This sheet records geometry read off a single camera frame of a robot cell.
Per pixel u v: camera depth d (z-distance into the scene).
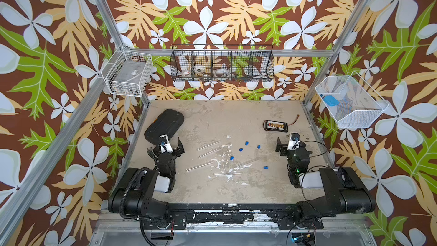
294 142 0.76
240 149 0.96
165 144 0.75
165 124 1.01
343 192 0.44
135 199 0.43
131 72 0.86
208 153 0.95
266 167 0.90
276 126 1.05
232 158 0.93
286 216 0.76
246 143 0.99
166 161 0.68
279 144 0.84
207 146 0.99
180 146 0.82
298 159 0.69
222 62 0.97
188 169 0.89
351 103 0.82
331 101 0.86
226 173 0.88
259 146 0.98
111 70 0.78
